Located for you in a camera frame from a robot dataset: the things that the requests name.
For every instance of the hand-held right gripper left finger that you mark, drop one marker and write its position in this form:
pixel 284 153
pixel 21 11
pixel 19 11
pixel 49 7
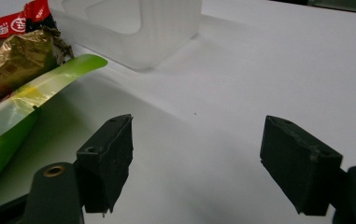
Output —
pixel 104 168

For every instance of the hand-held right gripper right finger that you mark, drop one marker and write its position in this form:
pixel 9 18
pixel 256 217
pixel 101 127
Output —
pixel 300 165

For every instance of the translucent plastic storage bin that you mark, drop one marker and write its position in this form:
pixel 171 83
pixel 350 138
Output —
pixel 153 37

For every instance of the red and black sauce packet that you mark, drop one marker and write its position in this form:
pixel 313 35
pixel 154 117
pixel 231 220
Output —
pixel 4 28

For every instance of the crumpled gold foil wrapper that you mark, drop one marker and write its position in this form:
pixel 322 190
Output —
pixel 17 62

